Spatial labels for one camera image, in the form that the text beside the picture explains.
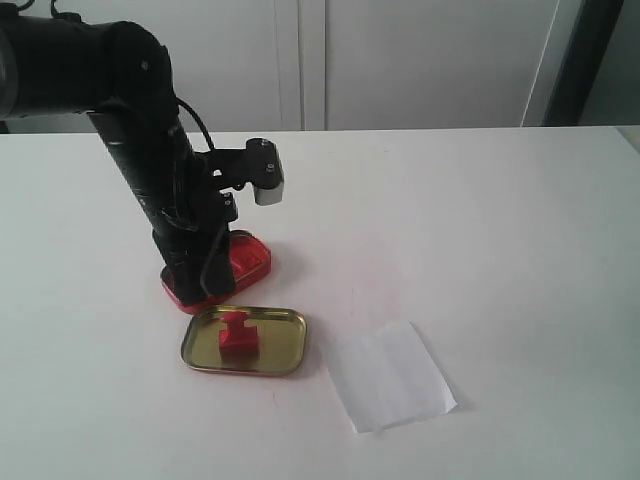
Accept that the white cabinet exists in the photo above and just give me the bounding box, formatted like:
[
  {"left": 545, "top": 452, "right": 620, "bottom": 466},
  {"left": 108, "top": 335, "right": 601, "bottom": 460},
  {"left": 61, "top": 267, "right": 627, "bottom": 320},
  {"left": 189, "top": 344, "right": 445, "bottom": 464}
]
[{"left": 0, "top": 0, "right": 581, "bottom": 135}]

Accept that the red ink pad tin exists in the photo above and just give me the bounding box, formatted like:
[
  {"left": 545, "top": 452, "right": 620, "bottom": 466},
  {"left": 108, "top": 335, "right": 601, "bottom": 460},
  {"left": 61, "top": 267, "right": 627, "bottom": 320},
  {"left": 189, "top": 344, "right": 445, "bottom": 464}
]
[{"left": 160, "top": 230, "right": 272, "bottom": 314}]

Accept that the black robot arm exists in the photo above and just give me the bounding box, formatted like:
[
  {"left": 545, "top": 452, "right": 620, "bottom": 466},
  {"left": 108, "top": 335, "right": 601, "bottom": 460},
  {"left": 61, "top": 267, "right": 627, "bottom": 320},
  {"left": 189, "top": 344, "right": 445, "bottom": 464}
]
[{"left": 1, "top": 2, "right": 237, "bottom": 306}]

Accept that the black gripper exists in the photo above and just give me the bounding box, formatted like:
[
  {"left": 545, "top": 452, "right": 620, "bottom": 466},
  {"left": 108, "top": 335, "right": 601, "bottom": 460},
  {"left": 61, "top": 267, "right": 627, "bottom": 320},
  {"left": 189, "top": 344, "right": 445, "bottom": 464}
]
[{"left": 153, "top": 149, "right": 238, "bottom": 306}]

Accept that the red stamp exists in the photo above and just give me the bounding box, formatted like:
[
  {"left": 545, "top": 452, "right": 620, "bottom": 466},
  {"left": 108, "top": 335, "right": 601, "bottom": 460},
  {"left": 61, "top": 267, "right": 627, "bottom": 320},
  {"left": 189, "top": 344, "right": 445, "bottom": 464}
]
[{"left": 218, "top": 311, "right": 259, "bottom": 356}]

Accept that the gold tin lid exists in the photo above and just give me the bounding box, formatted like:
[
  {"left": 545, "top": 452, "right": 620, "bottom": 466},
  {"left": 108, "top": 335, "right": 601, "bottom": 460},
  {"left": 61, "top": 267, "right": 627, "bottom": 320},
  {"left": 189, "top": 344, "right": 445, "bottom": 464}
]
[{"left": 181, "top": 305, "right": 307, "bottom": 376}]

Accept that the white paper sheet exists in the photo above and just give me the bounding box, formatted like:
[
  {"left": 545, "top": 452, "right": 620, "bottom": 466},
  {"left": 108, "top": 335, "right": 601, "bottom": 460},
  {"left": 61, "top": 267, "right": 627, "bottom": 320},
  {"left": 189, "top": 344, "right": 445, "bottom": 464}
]
[{"left": 323, "top": 322, "right": 457, "bottom": 433}]

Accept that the black cable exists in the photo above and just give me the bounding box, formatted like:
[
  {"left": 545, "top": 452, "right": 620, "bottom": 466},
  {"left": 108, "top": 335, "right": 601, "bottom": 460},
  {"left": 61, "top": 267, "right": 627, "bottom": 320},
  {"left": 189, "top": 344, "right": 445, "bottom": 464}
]
[{"left": 177, "top": 98, "right": 216, "bottom": 151}]

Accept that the dark door frame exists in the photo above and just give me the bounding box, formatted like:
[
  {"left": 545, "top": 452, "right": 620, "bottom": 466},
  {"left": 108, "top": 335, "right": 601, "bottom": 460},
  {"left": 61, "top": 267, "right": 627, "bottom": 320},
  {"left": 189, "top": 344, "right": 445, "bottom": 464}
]
[{"left": 542, "top": 0, "right": 625, "bottom": 127}]

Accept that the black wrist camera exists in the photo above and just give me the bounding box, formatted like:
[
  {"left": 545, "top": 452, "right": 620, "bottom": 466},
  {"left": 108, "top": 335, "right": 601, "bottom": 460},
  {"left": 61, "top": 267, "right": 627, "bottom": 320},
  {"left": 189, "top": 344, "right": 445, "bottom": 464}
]
[{"left": 204, "top": 138, "right": 284, "bottom": 206}]

